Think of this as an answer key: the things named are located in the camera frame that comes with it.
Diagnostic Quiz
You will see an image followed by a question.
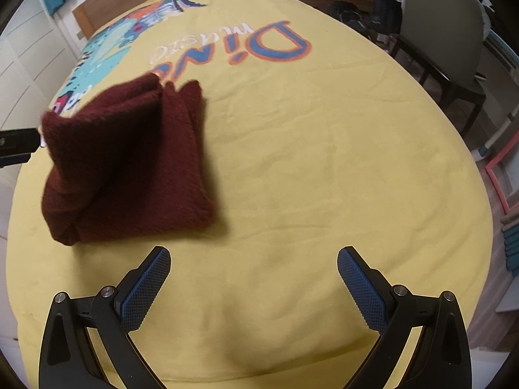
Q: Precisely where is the grey-green chair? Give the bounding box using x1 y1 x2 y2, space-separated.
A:
390 0 494 137

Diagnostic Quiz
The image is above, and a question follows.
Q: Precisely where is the pink frame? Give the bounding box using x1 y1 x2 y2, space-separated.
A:
484 131 519 216

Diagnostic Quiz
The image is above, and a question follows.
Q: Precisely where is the maroon knit garment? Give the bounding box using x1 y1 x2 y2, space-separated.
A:
41 74 217 247

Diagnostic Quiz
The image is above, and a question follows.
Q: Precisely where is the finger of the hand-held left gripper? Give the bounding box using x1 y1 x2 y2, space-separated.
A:
0 154 32 168
0 128 43 159

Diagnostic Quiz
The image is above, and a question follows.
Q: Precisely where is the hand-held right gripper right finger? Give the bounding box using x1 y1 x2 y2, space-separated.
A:
337 245 472 389

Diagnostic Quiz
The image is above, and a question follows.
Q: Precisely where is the dark tote bag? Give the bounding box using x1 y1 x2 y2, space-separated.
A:
370 0 403 36

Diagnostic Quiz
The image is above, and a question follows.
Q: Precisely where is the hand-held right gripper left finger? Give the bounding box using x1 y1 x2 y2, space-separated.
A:
38 245 172 389

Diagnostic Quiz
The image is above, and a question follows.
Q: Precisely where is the black bag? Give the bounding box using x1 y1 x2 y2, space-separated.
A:
326 2 370 36

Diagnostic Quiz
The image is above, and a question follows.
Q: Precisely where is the yellow printed blanket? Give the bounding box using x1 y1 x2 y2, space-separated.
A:
7 0 494 389

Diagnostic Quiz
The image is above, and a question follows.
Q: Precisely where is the stack of folded cloths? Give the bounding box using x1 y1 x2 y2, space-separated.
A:
500 214 519 281

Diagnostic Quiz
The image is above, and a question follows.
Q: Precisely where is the white wardrobe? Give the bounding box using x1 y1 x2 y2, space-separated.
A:
0 0 88 244

